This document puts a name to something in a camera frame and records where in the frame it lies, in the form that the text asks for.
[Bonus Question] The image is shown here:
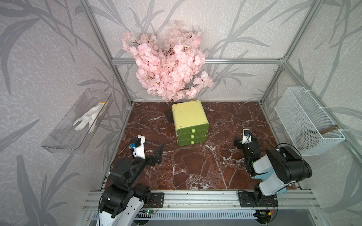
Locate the green pink drawer cabinet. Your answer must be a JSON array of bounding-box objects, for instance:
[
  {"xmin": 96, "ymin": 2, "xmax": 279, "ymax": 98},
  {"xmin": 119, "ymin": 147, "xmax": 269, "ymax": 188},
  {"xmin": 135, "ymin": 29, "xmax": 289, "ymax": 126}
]
[{"xmin": 172, "ymin": 100, "xmax": 209, "ymax": 147}]

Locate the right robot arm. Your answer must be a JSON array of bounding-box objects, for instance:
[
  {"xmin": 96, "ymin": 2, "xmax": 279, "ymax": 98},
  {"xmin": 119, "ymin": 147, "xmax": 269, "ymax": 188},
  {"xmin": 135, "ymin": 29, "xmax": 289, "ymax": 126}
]
[{"xmin": 233, "ymin": 136, "xmax": 313, "ymax": 206}]

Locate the pink cherry blossom tree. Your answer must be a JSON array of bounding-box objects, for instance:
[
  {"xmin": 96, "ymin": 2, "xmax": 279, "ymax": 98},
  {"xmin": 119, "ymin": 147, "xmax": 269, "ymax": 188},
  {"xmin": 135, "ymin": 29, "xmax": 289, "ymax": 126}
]
[{"xmin": 122, "ymin": 27, "xmax": 214, "ymax": 102}]

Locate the clear acrylic wall shelf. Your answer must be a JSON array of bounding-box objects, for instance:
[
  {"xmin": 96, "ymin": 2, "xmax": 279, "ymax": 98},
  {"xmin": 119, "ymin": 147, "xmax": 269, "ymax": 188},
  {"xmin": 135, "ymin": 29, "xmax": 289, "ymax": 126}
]
[{"xmin": 41, "ymin": 88, "xmax": 114, "ymax": 154}]

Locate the blue paddle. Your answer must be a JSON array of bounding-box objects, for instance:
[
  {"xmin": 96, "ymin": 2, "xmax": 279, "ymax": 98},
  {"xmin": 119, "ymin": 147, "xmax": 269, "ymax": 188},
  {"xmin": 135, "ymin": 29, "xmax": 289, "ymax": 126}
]
[{"xmin": 251, "ymin": 169, "xmax": 287, "ymax": 194}]

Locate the white wire wall basket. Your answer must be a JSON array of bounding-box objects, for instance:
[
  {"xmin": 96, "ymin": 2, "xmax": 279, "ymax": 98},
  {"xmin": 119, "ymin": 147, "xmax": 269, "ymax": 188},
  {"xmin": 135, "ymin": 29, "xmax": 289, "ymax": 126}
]
[{"xmin": 275, "ymin": 87, "xmax": 346, "ymax": 156}]

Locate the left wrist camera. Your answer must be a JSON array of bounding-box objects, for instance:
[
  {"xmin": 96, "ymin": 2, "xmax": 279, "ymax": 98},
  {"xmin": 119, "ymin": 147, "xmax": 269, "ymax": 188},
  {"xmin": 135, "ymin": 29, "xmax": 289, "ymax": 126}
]
[{"xmin": 129, "ymin": 135, "xmax": 146, "ymax": 159}]

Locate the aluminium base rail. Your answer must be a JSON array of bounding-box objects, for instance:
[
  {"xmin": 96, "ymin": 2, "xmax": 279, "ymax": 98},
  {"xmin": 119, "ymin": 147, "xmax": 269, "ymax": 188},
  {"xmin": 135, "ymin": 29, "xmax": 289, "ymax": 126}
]
[{"xmin": 81, "ymin": 190, "xmax": 320, "ymax": 211}]

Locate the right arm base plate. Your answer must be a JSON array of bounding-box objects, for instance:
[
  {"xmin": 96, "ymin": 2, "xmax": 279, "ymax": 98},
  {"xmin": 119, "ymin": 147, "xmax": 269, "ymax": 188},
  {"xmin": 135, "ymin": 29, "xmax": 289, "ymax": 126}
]
[{"xmin": 237, "ymin": 190, "xmax": 278, "ymax": 208}]

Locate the brown brush in basket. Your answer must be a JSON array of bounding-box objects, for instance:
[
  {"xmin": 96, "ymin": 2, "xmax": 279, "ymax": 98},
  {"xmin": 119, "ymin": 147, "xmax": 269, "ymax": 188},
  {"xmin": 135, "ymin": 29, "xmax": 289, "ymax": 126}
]
[{"xmin": 296, "ymin": 125, "xmax": 338, "ymax": 150}]

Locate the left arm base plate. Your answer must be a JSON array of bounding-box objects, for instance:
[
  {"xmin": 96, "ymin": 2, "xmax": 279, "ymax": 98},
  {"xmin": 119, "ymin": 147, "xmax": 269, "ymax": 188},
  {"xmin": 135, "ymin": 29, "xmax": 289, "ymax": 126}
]
[{"xmin": 143, "ymin": 192, "xmax": 165, "ymax": 209}]

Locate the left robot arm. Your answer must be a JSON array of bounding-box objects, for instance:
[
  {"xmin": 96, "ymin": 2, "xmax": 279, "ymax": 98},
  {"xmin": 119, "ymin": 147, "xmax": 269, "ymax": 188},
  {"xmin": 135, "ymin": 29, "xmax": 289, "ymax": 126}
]
[{"xmin": 97, "ymin": 144, "xmax": 164, "ymax": 226}]

